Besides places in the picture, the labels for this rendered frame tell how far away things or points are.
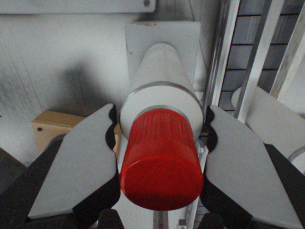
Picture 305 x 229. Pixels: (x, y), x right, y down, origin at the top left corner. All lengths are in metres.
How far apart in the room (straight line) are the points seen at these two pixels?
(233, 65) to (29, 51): 0.38
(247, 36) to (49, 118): 0.41
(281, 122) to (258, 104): 0.05
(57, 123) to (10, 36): 0.18
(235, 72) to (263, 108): 0.09
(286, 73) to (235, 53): 0.08
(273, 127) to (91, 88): 0.33
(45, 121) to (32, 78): 0.10
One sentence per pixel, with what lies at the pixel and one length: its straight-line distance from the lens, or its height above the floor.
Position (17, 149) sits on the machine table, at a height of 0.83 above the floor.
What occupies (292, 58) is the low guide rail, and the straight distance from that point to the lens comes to 0.32.
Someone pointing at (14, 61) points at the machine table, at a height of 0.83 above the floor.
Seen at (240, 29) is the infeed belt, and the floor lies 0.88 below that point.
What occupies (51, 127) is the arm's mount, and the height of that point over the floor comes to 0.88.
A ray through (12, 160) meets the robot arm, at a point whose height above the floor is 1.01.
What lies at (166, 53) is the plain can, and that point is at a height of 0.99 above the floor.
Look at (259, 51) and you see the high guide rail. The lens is 0.23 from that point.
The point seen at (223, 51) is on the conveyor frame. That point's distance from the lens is 0.31.
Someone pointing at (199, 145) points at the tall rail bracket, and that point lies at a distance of 0.24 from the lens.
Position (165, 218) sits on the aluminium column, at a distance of 0.57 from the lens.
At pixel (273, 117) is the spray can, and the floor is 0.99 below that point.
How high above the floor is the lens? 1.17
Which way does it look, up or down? 60 degrees down
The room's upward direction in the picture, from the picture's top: 175 degrees counter-clockwise
